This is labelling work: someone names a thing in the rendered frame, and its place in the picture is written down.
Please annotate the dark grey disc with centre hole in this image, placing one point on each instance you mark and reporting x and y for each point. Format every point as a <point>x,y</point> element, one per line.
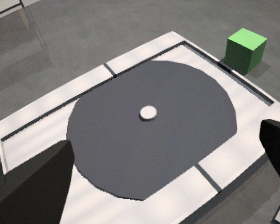
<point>131,157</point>

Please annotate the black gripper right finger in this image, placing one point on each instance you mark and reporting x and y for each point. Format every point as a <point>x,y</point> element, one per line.
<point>270,140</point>

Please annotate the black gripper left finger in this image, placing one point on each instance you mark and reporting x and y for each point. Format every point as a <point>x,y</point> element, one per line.
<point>35,191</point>

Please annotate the green cube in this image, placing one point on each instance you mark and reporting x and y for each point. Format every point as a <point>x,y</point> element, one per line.
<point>244,50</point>

